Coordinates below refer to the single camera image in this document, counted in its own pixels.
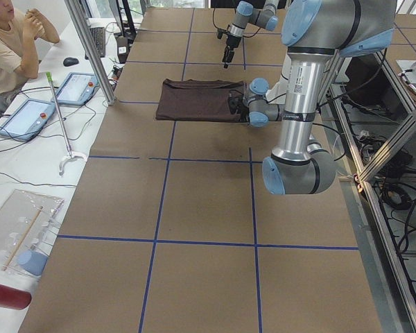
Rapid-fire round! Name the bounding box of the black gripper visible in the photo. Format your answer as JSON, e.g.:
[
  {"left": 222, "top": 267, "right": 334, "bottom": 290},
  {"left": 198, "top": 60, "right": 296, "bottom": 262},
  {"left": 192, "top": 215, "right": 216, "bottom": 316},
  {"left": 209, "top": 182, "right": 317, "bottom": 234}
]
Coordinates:
[
  {"left": 237, "top": 101, "right": 250, "bottom": 122},
  {"left": 223, "top": 33, "right": 242, "bottom": 69}
]

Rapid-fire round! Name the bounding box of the metal reacher grabber tool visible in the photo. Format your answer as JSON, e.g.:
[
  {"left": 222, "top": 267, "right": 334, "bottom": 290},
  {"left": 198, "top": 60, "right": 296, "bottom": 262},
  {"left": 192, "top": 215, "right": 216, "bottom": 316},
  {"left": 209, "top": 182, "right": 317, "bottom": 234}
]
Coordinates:
[{"left": 46, "top": 71, "right": 87, "bottom": 176}]

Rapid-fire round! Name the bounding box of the aluminium frame post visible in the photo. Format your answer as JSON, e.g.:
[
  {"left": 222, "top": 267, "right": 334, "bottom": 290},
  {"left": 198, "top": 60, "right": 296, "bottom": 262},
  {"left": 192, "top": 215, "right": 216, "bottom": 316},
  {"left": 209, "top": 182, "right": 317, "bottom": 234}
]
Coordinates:
[{"left": 64, "top": 0, "right": 116, "bottom": 105}]

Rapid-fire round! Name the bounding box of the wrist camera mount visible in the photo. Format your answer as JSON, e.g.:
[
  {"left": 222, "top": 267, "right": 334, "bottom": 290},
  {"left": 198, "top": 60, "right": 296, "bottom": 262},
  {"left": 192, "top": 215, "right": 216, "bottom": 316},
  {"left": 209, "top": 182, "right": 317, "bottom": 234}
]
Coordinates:
[
  {"left": 227, "top": 92, "right": 243, "bottom": 114},
  {"left": 216, "top": 28, "right": 230, "bottom": 39}
]

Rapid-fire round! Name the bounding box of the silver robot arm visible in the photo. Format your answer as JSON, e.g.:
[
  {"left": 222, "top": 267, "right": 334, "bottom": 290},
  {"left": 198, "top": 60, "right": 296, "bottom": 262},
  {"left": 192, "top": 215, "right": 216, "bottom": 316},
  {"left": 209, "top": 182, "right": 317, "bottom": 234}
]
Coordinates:
[
  {"left": 216, "top": 0, "right": 291, "bottom": 69},
  {"left": 262, "top": 1, "right": 397, "bottom": 195}
]

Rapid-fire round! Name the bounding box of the blue plastic cup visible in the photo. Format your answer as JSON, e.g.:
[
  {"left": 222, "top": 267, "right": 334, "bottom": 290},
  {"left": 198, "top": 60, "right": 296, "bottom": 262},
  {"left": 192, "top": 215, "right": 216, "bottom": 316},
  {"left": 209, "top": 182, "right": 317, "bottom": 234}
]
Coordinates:
[{"left": 17, "top": 250, "right": 48, "bottom": 276}]

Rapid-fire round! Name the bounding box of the black keyboard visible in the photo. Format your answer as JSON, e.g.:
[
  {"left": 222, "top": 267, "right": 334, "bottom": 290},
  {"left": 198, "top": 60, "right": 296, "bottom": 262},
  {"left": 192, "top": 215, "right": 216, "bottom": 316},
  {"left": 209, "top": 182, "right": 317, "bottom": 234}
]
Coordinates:
[{"left": 89, "top": 27, "right": 106, "bottom": 58}]

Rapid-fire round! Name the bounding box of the near teach pendant tablet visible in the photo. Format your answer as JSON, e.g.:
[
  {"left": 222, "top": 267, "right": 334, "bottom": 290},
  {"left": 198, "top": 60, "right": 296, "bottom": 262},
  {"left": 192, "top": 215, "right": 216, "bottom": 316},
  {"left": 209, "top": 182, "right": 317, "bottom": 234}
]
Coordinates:
[{"left": 0, "top": 99, "right": 55, "bottom": 142}]

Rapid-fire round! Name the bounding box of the brown t-shirt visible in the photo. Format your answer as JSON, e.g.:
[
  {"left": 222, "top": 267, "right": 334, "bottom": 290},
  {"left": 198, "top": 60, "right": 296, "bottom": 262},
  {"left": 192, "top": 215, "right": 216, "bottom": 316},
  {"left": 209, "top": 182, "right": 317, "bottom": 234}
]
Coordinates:
[{"left": 155, "top": 79, "right": 245, "bottom": 123}]

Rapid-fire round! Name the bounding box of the red bottle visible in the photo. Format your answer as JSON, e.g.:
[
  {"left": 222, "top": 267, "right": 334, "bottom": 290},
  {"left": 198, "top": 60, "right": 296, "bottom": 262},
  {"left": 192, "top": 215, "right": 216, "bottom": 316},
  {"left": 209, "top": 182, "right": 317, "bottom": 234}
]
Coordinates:
[{"left": 0, "top": 284, "right": 32, "bottom": 310}]

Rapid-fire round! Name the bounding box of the clear plastic bag sheet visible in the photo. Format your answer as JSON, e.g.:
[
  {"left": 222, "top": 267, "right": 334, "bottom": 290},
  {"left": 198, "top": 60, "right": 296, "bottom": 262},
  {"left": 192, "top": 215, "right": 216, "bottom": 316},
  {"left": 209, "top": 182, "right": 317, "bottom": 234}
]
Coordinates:
[{"left": 0, "top": 189, "right": 64, "bottom": 276}]

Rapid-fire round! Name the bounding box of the teach pendant tablet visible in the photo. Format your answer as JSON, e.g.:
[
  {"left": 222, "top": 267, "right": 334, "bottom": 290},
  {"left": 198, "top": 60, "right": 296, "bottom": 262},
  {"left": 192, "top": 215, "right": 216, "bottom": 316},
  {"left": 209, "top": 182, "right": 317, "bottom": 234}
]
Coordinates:
[
  {"left": 0, "top": 99, "right": 55, "bottom": 142},
  {"left": 55, "top": 72, "right": 98, "bottom": 106}
]

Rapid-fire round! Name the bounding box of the black computer mouse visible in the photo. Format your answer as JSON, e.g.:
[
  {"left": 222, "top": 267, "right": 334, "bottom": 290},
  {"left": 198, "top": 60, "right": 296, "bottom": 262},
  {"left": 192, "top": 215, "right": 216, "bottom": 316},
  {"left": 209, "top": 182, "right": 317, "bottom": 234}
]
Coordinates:
[{"left": 62, "top": 57, "right": 79, "bottom": 67}]

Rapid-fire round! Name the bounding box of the far teach pendant tablet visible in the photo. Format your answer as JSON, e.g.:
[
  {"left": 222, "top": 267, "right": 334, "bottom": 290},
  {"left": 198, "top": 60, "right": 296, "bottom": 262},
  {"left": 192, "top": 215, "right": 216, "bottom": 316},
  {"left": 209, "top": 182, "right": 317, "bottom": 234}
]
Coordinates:
[{"left": 55, "top": 72, "right": 98, "bottom": 106}]

